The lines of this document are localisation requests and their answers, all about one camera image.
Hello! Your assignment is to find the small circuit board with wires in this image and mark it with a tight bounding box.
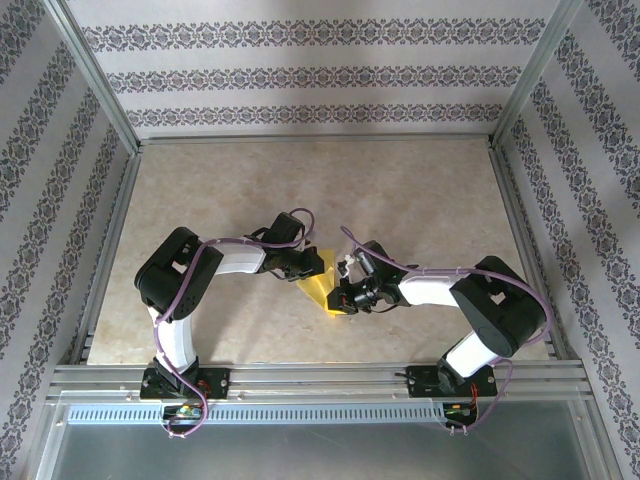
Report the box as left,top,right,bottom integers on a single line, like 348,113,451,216
160,403,207,422
442,402,480,420

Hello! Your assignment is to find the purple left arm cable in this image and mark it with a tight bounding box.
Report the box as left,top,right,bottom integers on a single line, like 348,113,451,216
152,207,316,440

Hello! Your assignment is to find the aluminium rail along wall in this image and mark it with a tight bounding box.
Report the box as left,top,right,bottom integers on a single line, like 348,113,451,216
138,132,496,147

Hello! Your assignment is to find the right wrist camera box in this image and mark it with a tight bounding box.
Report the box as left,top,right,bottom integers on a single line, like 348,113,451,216
338,252,372,276

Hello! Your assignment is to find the grey metal sheet panel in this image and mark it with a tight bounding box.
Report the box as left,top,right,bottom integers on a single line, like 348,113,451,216
32,399,624,480

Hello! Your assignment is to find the grey slotted cable duct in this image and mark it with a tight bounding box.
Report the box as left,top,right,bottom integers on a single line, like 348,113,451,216
66,402,450,426

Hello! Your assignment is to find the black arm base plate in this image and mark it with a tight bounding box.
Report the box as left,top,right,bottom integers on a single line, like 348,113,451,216
139,367,232,401
406,364,500,400

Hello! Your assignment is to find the aluminium corner post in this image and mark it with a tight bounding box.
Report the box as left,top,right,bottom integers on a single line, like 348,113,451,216
491,0,590,149
42,0,143,154

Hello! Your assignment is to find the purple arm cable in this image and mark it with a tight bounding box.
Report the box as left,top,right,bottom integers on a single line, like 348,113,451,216
339,225,554,437
152,207,316,440

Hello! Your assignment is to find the yellow paper sheet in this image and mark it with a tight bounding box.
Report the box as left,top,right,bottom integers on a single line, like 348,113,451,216
294,248,352,319

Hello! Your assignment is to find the aluminium frame rail at bases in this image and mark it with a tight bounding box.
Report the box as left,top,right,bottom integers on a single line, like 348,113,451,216
47,363,595,404

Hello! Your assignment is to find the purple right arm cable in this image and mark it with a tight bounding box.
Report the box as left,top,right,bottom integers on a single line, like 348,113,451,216
339,225,554,437

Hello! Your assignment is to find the aluminium side rail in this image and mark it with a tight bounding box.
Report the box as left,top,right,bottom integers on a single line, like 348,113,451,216
488,142,584,364
67,147,144,366

